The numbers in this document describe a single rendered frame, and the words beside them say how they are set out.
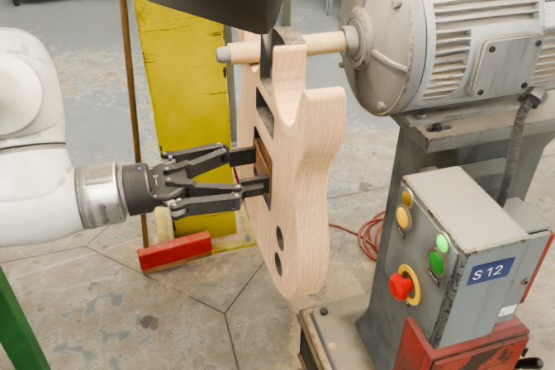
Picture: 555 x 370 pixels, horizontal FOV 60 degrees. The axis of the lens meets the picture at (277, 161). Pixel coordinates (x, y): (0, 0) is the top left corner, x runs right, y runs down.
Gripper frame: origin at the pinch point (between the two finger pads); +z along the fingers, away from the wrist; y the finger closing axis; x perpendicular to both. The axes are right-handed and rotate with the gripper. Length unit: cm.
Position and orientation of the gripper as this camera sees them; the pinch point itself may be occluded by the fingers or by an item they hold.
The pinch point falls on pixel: (259, 168)
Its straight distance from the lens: 74.8
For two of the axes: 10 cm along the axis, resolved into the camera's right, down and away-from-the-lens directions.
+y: 2.9, 6.0, -7.5
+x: 0.3, -7.9, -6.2
